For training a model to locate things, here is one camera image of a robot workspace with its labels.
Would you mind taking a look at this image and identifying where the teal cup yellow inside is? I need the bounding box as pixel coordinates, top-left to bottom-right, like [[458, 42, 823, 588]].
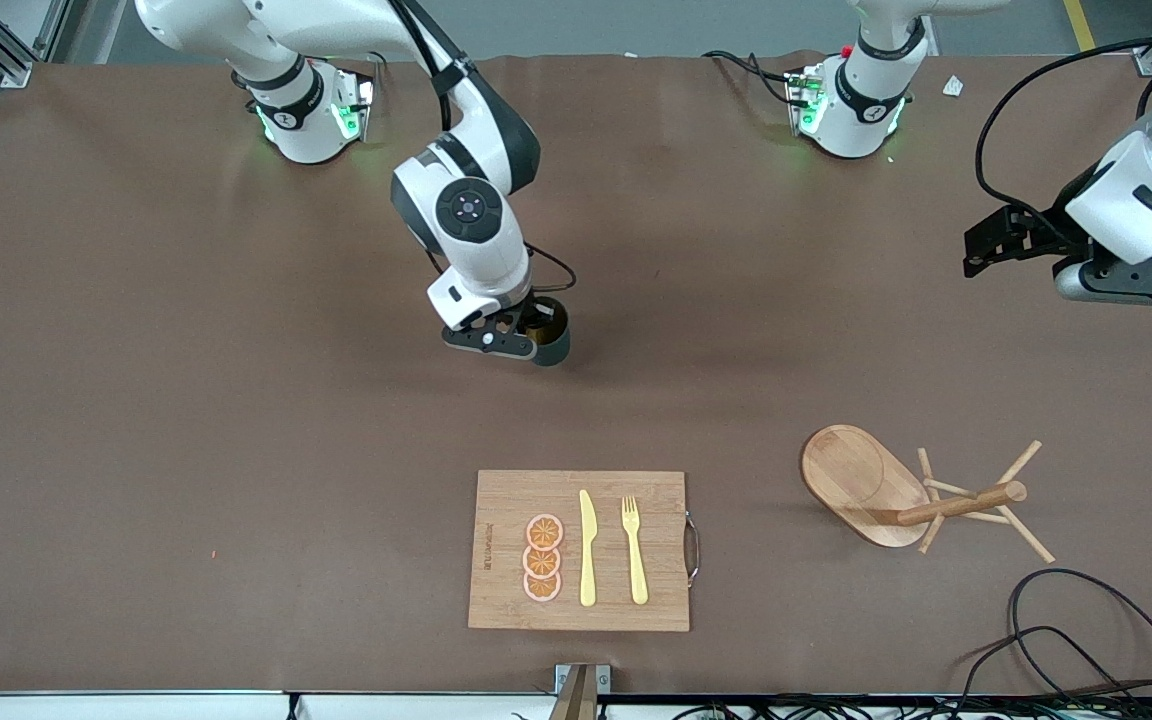
[[522, 296, 573, 368]]

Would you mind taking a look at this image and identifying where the wooden cup rack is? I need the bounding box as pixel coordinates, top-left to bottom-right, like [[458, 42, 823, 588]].
[[801, 424, 1056, 564]]

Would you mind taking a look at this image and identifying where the yellow plastic knife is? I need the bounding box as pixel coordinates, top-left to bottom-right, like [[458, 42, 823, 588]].
[[578, 489, 599, 608]]

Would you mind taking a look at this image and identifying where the yellow plastic fork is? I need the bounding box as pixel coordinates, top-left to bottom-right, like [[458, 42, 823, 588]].
[[621, 495, 650, 606]]

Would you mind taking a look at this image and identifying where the bamboo cutting board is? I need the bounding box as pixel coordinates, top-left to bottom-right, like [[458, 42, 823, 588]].
[[467, 469, 703, 633]]

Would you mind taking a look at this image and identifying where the brown table cover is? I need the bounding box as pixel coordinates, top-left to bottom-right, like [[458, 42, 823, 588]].
[[0, 52, 1152, 698]]

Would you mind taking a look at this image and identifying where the aluminium extrusion beam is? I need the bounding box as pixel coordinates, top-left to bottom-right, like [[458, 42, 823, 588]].
[[548, 665, 597, 720]]

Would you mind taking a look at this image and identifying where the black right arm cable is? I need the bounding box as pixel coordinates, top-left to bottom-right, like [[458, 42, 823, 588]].
[[386, 0, 579, 296]]

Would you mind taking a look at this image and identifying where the black right base cable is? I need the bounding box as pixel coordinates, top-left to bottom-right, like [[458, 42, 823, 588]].
[[296, 38, 383, 77]]

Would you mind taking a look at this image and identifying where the black base cable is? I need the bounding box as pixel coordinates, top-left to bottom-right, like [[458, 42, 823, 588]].
[[701, 48, 802, 107], [296, 38, 383, 77]]

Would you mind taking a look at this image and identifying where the black left base cable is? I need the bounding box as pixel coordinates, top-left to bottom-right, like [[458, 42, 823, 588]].
[[701, 48, 802, 107]]

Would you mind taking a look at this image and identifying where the black cable loop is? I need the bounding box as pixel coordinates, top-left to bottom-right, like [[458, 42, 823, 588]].
[[951, 625, 1152, 720], [1008, 567, 1152, 701]]

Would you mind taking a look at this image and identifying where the grey metal bracket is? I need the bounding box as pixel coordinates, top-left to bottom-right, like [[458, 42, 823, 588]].
[[554, 663, 612, 696]]

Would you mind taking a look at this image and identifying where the black cable bundle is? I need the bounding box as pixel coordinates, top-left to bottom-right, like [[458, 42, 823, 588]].
[[671, 697, 1152, 720]]

